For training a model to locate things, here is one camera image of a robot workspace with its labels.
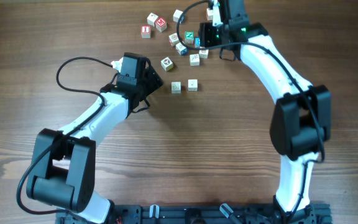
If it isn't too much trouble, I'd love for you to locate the wooden block far top right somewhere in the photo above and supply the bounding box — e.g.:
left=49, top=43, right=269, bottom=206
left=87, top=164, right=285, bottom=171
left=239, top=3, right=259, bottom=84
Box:
left=206, top=8, right=213, bottom=21

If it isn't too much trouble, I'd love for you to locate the blue H letter block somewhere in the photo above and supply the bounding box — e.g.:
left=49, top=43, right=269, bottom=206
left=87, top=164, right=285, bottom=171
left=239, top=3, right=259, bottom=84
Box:
left=194, top=37, right=200, bottom=49

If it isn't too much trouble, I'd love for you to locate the wooden block red drawing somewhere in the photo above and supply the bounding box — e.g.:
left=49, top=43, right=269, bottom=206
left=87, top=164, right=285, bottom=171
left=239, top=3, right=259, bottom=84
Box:
left=168, top=33, right=180, bottom=47

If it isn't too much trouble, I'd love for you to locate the green N letter block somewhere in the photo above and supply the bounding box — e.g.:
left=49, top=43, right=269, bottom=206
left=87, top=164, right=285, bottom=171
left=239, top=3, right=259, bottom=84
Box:
left=185, top=31, right=195, bottom=44

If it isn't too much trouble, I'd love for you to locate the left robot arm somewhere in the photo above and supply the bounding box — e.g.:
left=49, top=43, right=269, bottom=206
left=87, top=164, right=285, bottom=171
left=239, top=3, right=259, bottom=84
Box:
left=16, top=52, right=163, bottom=223

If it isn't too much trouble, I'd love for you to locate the wooden block red scribble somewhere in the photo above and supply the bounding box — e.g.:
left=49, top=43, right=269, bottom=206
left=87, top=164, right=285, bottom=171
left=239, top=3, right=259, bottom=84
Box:
left=199, top=49, right=209, bottom=59

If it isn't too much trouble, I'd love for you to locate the wooden block yellow S side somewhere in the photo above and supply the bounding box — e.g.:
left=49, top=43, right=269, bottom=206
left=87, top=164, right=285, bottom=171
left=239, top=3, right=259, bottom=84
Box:
left=190, top=54, right=200, bottom=67

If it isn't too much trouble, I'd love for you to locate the plain wooden block top left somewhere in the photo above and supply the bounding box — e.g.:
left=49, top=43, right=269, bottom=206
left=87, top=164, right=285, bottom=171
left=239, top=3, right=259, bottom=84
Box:
left=147, top=12, right=158, bottom=27

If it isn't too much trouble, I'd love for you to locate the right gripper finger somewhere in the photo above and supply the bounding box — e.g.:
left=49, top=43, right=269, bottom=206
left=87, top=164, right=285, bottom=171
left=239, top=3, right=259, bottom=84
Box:
left=219, top=47, right=239, bottom=62
left=198, top=22, right=221, bottom=47

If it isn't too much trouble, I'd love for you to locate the red I letter block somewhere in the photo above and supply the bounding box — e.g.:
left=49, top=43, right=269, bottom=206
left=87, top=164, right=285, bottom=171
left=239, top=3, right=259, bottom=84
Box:
left=141, top=25, right=151, bottom=39

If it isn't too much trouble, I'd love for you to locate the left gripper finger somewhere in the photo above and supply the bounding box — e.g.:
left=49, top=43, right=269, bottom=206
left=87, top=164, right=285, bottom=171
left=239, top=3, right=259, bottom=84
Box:
left=131, top=98, right=151, bottom=114
left=146, top=66, right=163, bottom=93

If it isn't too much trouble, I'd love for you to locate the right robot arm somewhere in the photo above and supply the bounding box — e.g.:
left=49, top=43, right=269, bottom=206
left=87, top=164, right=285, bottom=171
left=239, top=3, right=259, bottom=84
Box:
left=199, top=1, right=331, bottom=223

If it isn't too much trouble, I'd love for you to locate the wooden block blue L side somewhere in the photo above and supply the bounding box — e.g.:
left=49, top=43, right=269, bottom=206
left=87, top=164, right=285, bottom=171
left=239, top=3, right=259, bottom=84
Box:
left=175, top=42, right=188, bottom=55

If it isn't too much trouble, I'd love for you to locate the wooden block yellow W side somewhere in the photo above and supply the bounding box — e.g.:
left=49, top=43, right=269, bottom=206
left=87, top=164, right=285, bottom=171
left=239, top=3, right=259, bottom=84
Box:
left=161, top=57, right=174, bottom=72

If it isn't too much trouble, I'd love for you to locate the wooden block bear drawing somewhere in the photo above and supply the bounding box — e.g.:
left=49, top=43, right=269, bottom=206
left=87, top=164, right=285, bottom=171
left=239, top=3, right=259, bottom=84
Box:
left=171, top=82, right=181, bottom=94

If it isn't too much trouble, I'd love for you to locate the wooden block green side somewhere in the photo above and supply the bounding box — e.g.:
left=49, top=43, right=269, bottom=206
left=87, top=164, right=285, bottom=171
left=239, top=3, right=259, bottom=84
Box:
left=188, top=79, right=198, bottom=91

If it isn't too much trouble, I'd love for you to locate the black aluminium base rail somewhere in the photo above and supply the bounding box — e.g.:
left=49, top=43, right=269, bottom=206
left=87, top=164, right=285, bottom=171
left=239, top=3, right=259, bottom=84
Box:
left=55, top=204, right=333, bottom=224

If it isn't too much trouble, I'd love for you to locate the red M letter block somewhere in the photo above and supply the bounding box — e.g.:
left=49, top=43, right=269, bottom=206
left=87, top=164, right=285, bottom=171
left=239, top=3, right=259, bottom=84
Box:
left=155, top=17, right=167, bottom=32

